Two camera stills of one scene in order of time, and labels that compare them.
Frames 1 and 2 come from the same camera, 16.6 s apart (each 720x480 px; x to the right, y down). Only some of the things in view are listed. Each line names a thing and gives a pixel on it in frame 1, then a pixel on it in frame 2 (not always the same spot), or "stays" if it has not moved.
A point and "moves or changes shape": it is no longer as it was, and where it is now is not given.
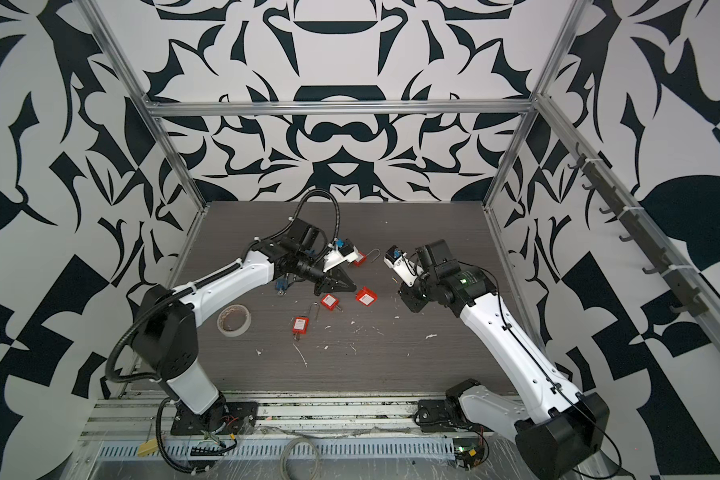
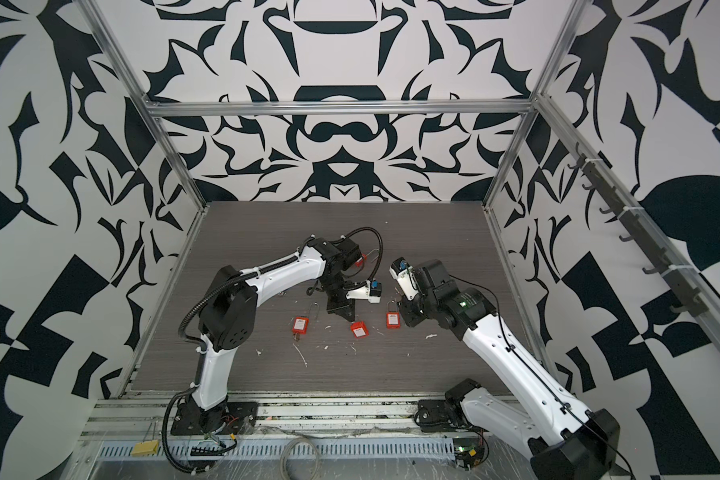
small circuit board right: x=468 y=452 stays
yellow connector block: x=148 y=448 stays
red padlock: x=365 y=258 stays
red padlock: x=366 y=296 to x=393 y=317
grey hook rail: x=690 y=299 stays
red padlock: x=329 y=301 moves or changes shape
